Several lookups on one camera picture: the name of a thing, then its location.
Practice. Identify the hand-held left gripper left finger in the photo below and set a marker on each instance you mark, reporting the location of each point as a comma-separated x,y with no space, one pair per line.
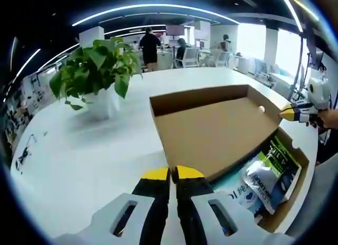
155,200

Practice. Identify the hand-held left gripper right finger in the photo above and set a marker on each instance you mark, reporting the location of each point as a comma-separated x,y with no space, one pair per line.
190,197

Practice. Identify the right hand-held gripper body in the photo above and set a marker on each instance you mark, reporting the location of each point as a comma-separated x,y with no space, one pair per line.
319,93

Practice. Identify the blue wet wipes soft pack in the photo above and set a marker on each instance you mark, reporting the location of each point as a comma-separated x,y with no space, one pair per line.
237,194

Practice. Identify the brown cardboard shoe box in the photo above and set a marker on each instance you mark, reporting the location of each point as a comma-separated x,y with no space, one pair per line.
211,128

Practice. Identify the person's right hand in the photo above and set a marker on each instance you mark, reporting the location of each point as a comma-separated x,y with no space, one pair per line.
318,121

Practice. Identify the person's dark clothing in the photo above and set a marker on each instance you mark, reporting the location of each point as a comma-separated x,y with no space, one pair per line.
328,147

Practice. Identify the green black packet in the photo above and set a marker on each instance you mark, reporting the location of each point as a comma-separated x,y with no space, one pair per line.
287,163

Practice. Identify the white plastic pouch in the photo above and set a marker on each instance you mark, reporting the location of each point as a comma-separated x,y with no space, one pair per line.
260,179

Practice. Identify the white office chair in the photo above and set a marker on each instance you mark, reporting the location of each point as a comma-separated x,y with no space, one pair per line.
223,58
190,57

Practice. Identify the green potted plant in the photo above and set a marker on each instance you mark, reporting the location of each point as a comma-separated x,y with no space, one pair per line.
95,68

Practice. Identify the curved ceiling light strip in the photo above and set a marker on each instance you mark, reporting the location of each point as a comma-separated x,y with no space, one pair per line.
158,8

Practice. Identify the purple wall monitor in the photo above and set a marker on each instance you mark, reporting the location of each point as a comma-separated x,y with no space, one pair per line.
174,30

